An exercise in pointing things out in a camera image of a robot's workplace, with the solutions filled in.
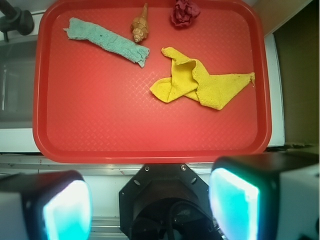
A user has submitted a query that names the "dark red crumpled cloth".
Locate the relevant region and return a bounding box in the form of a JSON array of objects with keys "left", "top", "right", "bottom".
[{"left": 170, "top": 0, "right": 201, "bottom": 28}]

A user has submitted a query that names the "red plastic tray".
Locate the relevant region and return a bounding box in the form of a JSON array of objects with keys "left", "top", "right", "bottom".
[{"left": 32, "top": 0, "right": 272, "bottom": 164}]

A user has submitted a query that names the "yellow crumpled cloth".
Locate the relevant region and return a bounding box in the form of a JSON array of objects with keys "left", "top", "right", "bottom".
[{"left": 150, "top": 47, "right": 256, "bottom": 111}]

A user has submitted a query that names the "teal rolled cloth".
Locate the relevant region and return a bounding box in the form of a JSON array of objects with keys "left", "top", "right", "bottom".
[{"left": 63, "top": 17, "right": 150, "bottom": 68}]

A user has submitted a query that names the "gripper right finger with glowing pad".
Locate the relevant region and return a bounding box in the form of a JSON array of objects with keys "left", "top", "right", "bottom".
[{"left": 208, "top": 151, "right": 320, "bottom": 240}]

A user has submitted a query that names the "aluminium rail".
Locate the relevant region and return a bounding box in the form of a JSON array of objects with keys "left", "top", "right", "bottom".
[{"left": 0, "top": 154, "right": 216, "bottom": 176}]

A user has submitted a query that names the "black clamp knob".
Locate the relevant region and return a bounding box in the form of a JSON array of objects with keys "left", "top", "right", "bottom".
[{"left": 0, "top": 0, "right": 35, "bottom": 43}]

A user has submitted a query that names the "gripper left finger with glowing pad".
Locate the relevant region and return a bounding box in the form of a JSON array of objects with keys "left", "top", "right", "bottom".
[{"left": 0, "top": 170, "right": 93, "bottom": 240}]

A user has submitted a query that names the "tan spiral seashell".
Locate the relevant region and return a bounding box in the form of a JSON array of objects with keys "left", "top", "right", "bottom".
[{"left": 130, "top": 3, "right": 149, "bottom": 43}]

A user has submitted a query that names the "black octagonal mount plate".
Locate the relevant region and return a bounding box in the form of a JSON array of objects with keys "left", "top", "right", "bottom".
[{"left": 118, "top": 163, "right": 222, "bottom": 240}]

